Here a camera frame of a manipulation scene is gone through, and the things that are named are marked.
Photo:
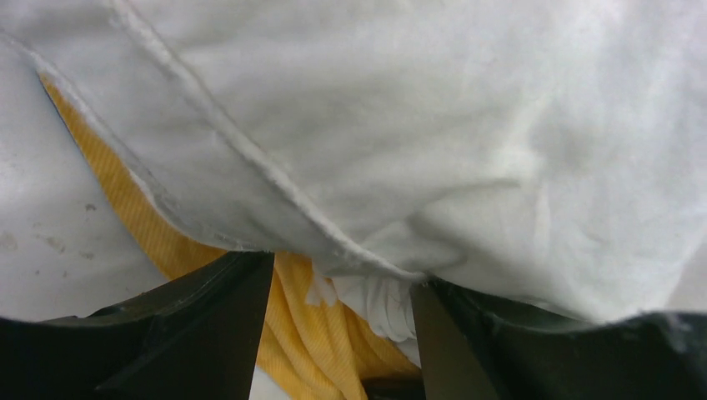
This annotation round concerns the white pillow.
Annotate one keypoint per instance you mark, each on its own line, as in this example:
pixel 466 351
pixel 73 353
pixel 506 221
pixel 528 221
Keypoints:
pixel 548 152

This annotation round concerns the yellow and blue pillowcase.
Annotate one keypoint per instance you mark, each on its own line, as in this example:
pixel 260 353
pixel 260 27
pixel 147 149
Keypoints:
pixel 311 352

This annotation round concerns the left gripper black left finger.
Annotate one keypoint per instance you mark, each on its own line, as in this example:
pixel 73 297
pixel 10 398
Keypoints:
pixel 192 338

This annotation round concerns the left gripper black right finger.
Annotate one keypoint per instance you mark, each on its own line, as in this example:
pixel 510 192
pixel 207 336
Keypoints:
pixel 477 346

